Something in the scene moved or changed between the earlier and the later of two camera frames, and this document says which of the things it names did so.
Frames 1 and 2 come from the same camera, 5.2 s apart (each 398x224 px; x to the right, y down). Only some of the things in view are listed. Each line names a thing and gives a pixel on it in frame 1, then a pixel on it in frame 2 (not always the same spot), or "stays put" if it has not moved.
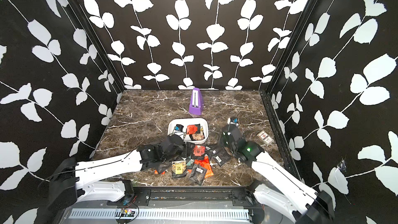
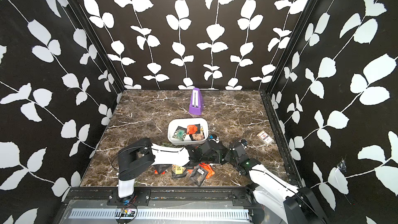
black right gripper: [223, 137] -> [227, 156]
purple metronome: [196, 105] stays put
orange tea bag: [205, 163] stays put
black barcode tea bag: [197, 174] stays put
